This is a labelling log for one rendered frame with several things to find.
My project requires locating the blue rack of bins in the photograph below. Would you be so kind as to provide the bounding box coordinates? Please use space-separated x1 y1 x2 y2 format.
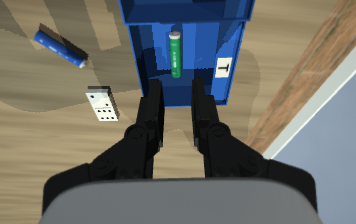
118 0 255 107

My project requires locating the green cylindrical battery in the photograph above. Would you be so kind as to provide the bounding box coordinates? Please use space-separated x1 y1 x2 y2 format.
169 31 181 78

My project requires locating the white domino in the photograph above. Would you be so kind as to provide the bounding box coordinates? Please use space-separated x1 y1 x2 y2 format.
86 89 119 121

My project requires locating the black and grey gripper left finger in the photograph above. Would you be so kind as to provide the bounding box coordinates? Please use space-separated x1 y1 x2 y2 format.
42 79 165 216

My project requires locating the blue battery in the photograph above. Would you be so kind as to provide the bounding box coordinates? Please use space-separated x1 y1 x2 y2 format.
34 31 87 68

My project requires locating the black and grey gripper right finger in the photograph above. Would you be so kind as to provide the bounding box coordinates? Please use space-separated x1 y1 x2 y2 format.
191 77 318 214

